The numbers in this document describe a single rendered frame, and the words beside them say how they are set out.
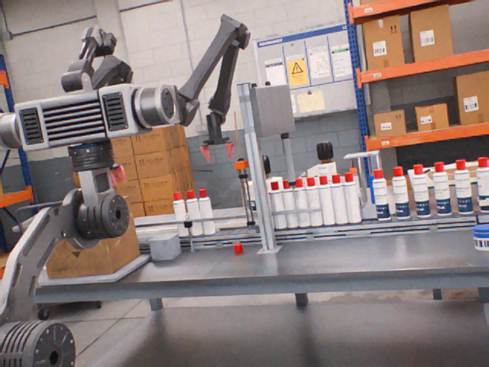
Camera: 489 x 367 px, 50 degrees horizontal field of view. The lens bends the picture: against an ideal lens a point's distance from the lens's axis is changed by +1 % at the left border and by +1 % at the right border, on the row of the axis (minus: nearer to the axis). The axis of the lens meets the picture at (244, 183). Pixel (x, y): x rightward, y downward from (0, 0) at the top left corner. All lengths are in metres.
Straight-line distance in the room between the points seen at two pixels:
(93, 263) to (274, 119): 0.91
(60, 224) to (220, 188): 5.34
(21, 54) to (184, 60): 2.40
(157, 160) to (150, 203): 0.47
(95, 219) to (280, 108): 0.84
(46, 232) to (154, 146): 4.00
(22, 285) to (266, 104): 1.08
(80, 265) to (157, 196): 3.45
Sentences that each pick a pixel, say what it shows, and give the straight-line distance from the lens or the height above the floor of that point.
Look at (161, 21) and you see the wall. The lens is 7.12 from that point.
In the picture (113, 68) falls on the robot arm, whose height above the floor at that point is 1.63.
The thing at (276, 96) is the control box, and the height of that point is 1.43.
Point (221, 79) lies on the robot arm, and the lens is 2.12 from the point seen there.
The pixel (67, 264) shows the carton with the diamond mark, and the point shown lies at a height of 0.90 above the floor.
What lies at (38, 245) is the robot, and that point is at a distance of 1.59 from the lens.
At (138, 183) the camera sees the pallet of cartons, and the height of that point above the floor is 0.85.
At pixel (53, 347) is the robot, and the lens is 1.41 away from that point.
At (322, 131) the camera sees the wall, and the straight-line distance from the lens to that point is 6.54.
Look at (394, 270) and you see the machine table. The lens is 1.74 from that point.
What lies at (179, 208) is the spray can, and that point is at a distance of 2.38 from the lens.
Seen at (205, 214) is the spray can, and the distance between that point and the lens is 2.33.
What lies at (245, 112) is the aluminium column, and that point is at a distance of 2.06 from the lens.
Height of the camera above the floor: 1.38
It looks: 7 degrees down
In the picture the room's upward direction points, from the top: 9 degrees counter-clockwise
